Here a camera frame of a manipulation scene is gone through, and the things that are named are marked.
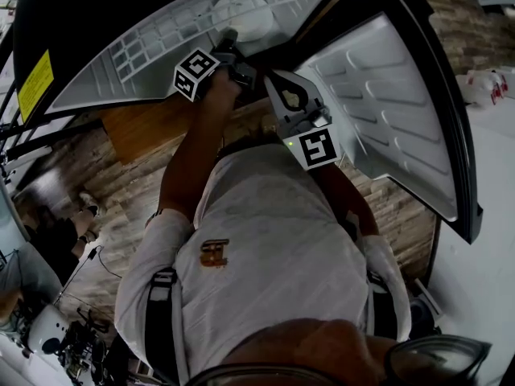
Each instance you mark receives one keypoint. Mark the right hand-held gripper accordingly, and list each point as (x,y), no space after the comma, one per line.
(313,135)

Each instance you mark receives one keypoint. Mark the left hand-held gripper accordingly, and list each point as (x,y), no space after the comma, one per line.
(196,74)

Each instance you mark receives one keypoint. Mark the white round plate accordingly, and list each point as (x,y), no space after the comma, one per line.
(250,16)

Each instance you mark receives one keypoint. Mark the black fridge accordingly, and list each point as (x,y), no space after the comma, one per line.
(386,107)

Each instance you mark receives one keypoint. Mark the person's right forearm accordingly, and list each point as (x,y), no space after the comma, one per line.
(347,199)

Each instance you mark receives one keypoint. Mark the person's left forearm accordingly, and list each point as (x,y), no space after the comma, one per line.
(189,159)

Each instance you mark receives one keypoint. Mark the person's left hand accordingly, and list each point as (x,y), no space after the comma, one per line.
(221,89)

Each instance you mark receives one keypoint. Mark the brown wooden board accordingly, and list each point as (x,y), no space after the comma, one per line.
(145,129)

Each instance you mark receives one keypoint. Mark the person's white t-shirt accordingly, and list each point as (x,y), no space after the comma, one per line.
(265,235)

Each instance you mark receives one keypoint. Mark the white plastic bag red print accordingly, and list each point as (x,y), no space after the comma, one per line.
(487,85)

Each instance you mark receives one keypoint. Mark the yellow warning sticker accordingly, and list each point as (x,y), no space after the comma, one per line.
(35,85)

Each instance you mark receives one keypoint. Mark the black metal rack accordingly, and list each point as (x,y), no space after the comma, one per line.
(36,139)

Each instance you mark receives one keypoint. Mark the person's chin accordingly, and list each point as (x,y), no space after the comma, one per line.
(306,348)

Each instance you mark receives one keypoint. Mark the person's glasses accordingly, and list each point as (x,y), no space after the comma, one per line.
(434,360)

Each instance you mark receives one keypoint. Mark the white rounded appliance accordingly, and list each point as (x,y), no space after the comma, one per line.
(50,330)

